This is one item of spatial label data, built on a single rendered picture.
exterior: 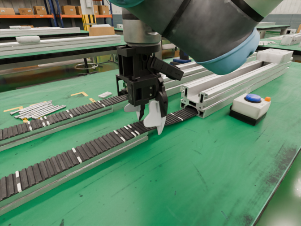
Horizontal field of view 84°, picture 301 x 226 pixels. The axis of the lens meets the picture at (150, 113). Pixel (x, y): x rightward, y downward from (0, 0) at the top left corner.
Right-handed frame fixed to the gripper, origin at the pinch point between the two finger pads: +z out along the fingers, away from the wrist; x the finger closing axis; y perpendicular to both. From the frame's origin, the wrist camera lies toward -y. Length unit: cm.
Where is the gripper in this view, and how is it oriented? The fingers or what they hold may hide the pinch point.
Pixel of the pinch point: (150, 122)
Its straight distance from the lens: 45.3
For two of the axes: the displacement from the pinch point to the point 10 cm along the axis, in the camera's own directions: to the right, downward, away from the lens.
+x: 6.3, 3.9, -6.7
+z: 0.0, 8.7, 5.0
